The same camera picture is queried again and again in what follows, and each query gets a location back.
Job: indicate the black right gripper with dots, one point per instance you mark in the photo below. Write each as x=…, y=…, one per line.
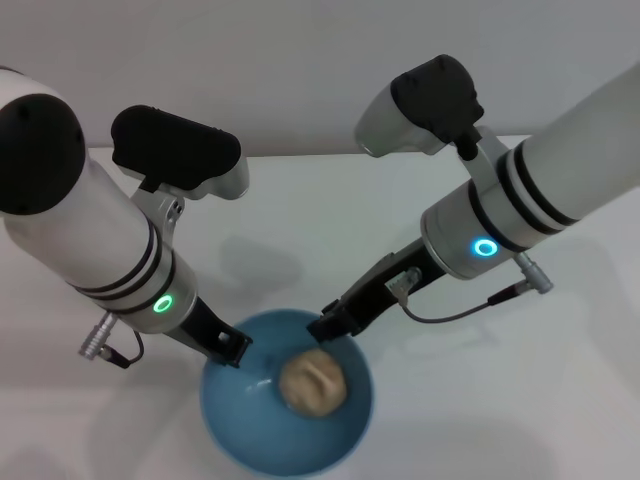
x=385, y=295

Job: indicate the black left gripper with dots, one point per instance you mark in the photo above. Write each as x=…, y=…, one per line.
x=202, y=330

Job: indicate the beige egg yolk pastry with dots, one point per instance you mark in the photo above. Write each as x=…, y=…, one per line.
x=312, y=385

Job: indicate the blue bowl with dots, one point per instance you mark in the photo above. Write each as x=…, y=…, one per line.
x=320, y=440

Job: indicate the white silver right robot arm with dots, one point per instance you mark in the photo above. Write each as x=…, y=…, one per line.
x=550, y=190

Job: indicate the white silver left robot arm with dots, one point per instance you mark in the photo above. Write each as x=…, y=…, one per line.
x=75, y=210

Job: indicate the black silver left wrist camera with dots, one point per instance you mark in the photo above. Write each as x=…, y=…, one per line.
x=175, y=145

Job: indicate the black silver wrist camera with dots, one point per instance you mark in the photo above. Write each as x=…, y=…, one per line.
x=175, y=145
x=425, y=110

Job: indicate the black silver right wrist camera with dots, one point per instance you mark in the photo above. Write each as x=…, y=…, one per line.
x=425, y=110

